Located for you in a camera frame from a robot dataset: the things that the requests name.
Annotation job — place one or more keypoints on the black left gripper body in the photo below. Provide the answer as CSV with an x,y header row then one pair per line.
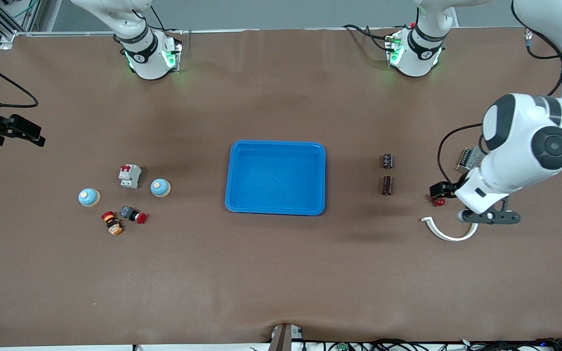
x,y
441,189

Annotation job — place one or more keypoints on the dark brown capacitor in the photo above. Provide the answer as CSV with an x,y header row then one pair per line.
x,y
387,161
387,185

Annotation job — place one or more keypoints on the light blue bell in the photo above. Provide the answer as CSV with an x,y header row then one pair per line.
x,y
160,187
89,197

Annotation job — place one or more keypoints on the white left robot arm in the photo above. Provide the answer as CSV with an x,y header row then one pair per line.
x,y
530,146

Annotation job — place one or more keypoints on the metal mesh power supply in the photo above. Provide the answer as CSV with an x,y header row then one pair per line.
x,y
471,157

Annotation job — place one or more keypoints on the white red circuit breaker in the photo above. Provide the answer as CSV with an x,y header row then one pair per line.
x,y
130,176

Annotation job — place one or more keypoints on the red orange push button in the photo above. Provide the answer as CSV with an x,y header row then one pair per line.
x,y
111,223

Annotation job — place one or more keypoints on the red emergency stop button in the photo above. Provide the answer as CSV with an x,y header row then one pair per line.
x,y
132,214

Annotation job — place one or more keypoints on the blue plastic tray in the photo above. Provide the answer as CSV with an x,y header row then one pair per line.
x,y
271,180

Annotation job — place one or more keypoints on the aluminium frame post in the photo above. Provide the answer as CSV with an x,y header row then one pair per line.
x,y
5,22

